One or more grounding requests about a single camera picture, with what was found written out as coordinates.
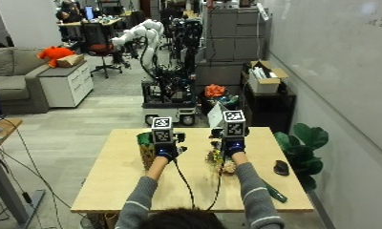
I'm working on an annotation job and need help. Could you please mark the person's left hand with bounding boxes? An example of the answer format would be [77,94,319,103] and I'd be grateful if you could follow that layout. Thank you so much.
[153,132,188,162]

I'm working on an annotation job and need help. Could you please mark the person's right hand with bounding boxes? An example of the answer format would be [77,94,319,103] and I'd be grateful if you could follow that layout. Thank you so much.
[208,127,248,157]

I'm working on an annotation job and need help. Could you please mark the white marker cube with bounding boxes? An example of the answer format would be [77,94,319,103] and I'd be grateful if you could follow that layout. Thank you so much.
[149,116,174,144]
[221,109,248,138]

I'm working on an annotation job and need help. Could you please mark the white sheet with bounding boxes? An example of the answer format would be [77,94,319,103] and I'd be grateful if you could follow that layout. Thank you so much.
[205,101,229,129]

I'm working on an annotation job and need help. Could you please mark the bunch of artificial flowers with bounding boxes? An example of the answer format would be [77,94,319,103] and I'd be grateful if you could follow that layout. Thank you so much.
[204,140,237,175]

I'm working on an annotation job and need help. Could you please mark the wicker basket with green foam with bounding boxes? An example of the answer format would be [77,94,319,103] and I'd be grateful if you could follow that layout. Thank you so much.
[134,131,158,172]

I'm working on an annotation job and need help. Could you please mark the orange flower bunch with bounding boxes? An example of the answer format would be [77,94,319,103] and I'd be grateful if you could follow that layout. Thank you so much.
[204,83,229,98]

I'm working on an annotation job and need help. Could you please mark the black shelf cabinet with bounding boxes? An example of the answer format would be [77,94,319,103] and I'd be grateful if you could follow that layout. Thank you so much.
[240,70,297,134]

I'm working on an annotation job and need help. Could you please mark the black computer mouse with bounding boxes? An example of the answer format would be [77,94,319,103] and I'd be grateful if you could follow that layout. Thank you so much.
[272,159,291,177]

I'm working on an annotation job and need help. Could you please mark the open cardboard box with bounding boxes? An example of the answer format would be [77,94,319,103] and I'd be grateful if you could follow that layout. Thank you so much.
[246,59,289,95]

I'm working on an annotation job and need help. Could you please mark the green leafy potted plant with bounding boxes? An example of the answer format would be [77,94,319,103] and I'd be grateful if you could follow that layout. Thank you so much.
[273,122,331,193]

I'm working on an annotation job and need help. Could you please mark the grey filing cabinets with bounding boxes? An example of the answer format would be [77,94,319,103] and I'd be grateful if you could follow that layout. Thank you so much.
[193,5,272,88]

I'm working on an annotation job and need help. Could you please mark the white drawer cabinet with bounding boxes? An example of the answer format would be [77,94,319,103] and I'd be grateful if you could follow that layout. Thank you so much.
[37,61,96,109]

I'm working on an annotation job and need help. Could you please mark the black and red office chair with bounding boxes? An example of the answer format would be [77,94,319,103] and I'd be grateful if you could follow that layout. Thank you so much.
[78,21,124,79]

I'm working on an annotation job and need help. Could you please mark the brown paper bag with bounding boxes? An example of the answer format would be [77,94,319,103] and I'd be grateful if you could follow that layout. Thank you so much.
[54,53,85,69]

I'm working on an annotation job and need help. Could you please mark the whiteboard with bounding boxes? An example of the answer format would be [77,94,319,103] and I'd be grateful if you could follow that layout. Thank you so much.
[264,0,382,161]

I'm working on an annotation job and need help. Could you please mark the orange plush toy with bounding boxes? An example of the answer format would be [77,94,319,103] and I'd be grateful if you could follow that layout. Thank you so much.
[36,45,76,69]

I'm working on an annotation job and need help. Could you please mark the wooden side desk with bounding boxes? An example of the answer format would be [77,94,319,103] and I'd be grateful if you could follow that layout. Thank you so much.
[0,117,46,225]

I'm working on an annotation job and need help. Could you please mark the wooden office desk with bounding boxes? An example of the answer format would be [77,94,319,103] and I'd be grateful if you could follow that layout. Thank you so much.
[56,16,124,44]

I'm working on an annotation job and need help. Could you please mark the grey sofa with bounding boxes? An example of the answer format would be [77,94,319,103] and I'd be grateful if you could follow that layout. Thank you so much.
[0,46,53,115]

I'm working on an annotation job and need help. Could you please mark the computer monitor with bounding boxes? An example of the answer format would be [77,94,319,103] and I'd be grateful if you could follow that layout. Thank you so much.
[82,5,96,21]

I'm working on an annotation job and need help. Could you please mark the black glove cable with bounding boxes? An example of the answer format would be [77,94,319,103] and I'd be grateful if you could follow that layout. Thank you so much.
[172,157,197,210]
[204,171,224,212]

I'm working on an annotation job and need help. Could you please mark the green handled tool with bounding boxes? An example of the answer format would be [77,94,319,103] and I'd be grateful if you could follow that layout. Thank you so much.
[260,178,288,204]

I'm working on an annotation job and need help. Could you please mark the black floor cable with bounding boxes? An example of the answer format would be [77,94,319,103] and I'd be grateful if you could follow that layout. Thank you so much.
[0,117,88,220]

